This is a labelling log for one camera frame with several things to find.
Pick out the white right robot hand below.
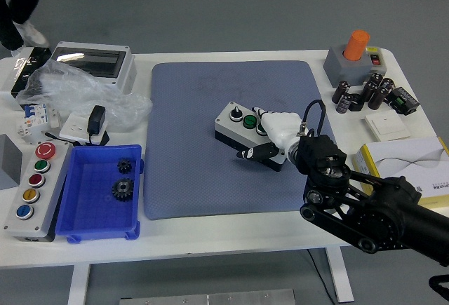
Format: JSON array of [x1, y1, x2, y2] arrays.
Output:
[[235, 106, 304, 161]]

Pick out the grey four-button control box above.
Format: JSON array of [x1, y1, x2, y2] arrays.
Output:
[[213, 101, 287, 173]]

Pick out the grey five-button control box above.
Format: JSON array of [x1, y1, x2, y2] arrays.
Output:
[[2, 140, 73, 243]]

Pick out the short black plastic part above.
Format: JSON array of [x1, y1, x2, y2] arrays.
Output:
[[349, 93, 366, 112]]

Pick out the grey block base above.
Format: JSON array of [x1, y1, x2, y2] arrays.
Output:
[[323, 44, 389, 88]]

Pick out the grey-blue padded mat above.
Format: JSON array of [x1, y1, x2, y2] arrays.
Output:
[[142, 60, 351, 221]]

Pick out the orange cylinder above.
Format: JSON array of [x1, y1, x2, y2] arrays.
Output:
[[342, 29, 370, 62]]

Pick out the black module green terminals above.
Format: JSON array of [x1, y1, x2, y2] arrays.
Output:
[[387, 86, 420, 116]]

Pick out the yellow white carton box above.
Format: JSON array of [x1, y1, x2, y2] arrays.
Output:
[[351, 136, 449, 210]]

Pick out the white table leg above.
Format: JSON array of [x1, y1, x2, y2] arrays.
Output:
[[67, 264, 92, 305], [323, 246, 356, 304]]

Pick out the small black gear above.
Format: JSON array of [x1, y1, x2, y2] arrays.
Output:
[[116, 157, 133, 175]]

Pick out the large black gear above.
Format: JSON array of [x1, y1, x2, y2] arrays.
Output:
[[111, 177, 136, 201]]

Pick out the black power adapter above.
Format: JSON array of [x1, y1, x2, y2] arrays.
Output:
[[86, 104, 107, 137]]

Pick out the grey metal floor plate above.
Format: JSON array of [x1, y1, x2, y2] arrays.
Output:
[[119, 288, 297, 305]]

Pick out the clear plastic bag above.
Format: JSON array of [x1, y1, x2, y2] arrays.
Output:
[[15, 62, 154, 133]]

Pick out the grey distribution box clear lid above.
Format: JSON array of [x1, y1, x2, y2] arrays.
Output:
[[48, 41, 138, 94]]

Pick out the blue plastic bin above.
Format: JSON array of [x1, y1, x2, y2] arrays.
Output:
[[55, 144, 145, 245]]

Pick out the white blue circuit breaker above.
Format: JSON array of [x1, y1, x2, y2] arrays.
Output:
[[15, 102, 62, 143]]

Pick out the white box glossy black lid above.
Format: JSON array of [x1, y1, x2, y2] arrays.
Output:
[[0, 46, 53, 111]]

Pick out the grey metal block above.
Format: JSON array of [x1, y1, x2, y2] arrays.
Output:
[[0, 133, 24, 191]]

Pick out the white wall switch panel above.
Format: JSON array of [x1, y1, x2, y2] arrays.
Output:
[[363, 112, 413, 142]]

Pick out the small yellow red-button switch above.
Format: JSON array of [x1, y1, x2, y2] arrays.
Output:
[[364, 46, 384, 67]]

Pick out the black cable under table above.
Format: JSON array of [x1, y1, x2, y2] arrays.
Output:
[[306, 248, 335, 305]]

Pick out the white wall socket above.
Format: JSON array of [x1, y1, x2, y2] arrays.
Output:
[[58, 112, 110, 145]]

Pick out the black adapter cord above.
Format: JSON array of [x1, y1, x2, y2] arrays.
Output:
[[41, 130, 110, 147]]

